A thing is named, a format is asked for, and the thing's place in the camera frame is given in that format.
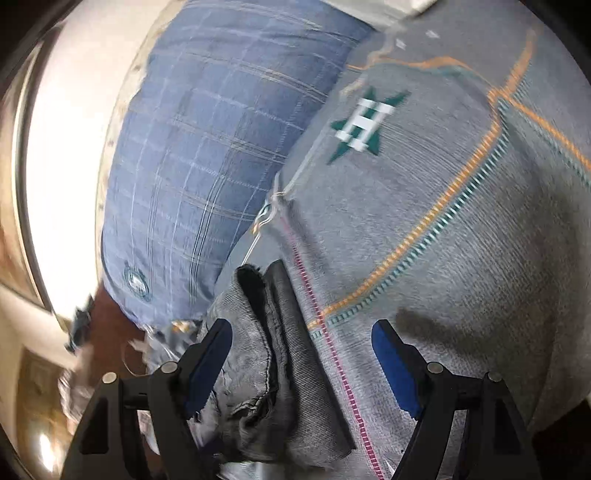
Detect dark green cloth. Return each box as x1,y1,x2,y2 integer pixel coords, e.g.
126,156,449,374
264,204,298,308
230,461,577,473
65,305,96,354

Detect grey denim pants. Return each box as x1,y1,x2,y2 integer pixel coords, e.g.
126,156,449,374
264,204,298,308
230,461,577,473
194,260,357,480

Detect grey star-printed bedsheet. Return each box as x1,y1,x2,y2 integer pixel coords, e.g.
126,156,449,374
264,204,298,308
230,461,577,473
152,0,591,480

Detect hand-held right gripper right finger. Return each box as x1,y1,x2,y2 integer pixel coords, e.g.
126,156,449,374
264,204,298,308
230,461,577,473
371,319,541,480

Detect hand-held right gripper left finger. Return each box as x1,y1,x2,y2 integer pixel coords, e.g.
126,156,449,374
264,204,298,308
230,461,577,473
61,318,233,480

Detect blue plaid pillow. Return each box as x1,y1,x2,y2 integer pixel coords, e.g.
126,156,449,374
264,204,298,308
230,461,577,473
100,0,376,325

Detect brown wooden headboard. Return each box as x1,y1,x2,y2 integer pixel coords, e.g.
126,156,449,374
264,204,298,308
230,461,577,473
90,285,154,376

